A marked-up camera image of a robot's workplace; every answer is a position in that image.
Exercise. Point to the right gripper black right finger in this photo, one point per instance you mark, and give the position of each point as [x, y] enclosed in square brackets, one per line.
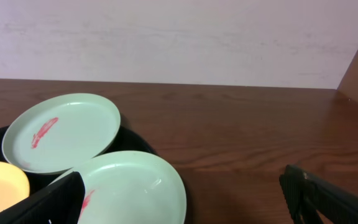
[307, 197]

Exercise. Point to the green plate, near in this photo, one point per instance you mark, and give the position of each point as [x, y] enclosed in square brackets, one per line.
[131, 187]

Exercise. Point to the green plate, far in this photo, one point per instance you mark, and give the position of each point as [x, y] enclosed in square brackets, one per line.
[60, 133]

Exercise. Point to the round black tray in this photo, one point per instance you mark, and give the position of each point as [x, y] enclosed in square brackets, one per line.
[126, 140]

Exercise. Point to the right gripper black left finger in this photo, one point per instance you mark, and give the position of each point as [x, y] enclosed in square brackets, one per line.
[58, 203]

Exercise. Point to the green plate, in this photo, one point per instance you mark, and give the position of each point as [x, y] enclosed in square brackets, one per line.
[131, 187]
[60, 133]

